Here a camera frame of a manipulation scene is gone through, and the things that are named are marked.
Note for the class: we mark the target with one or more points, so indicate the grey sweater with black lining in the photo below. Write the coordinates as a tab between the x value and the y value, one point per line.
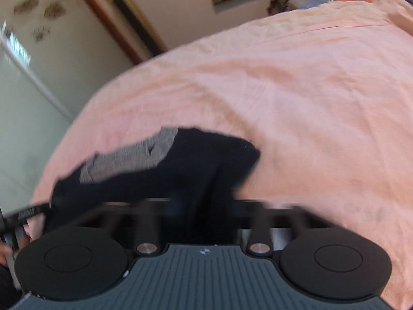
200	168

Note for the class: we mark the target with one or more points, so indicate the brown wooden door frame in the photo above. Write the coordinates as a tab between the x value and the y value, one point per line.
106	22

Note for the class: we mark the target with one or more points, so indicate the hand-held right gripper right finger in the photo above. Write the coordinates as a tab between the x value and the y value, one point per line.
259	229

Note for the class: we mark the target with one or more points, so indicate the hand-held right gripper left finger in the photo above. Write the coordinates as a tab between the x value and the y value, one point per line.
145	227

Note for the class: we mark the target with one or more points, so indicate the gold tower heater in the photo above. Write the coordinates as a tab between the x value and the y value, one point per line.
135	16

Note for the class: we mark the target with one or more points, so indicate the pink bed blanket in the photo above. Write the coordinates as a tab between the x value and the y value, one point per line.
290	103

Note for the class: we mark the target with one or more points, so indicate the white wardrobe with flower decals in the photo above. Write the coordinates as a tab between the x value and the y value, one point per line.
48	77

